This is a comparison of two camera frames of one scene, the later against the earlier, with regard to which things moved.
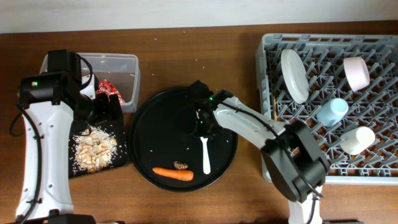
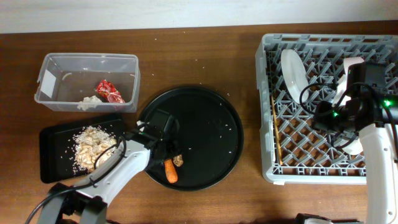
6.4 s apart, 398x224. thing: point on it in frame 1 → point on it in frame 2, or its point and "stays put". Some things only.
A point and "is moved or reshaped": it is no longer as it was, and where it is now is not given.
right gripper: x=198 y=131 → x=319 y=120
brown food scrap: x=180 y=165 is moved or reshaped
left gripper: x=107 y=116 → x=175 y=147
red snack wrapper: x=104 y=86 stays put
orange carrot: x=181 y=175 is moved or reshaped
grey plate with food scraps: x=295 y=76 stays put
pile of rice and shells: x=95 y=150 stays put
